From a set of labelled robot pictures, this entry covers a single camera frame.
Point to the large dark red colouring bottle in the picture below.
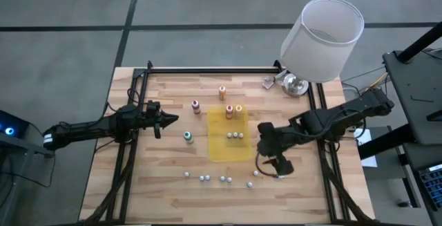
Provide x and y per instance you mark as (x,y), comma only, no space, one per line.
(196,108)

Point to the table lamp white shade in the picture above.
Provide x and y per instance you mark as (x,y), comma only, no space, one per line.
(321,53)

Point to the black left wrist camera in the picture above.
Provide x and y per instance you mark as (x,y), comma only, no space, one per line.
(152,108)

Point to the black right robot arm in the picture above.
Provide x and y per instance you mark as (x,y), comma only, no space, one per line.
(345,115)

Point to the black computer with blue light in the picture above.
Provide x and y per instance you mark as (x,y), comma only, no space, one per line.
(15,120)

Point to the dark grey equipment cart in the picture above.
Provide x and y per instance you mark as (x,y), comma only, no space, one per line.
(414,81)

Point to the white paper sheet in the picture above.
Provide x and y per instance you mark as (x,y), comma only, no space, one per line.
(369,157)

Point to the yellow translucent plastic bin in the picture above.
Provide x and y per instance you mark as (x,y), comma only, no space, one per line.
(221,150)

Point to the large yellow colouring bottle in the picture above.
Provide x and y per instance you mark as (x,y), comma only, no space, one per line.
(238,112)

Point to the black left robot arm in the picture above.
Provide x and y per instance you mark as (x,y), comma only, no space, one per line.
(83,131)

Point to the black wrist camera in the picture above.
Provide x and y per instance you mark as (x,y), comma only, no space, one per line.
(283,167)
(152,108)

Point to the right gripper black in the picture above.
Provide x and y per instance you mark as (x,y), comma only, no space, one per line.
(273,139)

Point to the small crumpled clear wrapper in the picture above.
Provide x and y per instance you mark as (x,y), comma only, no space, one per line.
(268,82)

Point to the black aluminium rig frame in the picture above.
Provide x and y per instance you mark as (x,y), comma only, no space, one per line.
(207,70)

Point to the large green colouring bottle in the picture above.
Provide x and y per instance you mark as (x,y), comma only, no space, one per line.
(188,137)

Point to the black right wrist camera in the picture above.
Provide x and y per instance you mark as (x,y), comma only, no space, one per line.
(283,167)

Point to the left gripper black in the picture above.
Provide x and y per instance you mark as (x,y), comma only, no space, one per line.
(152,121)

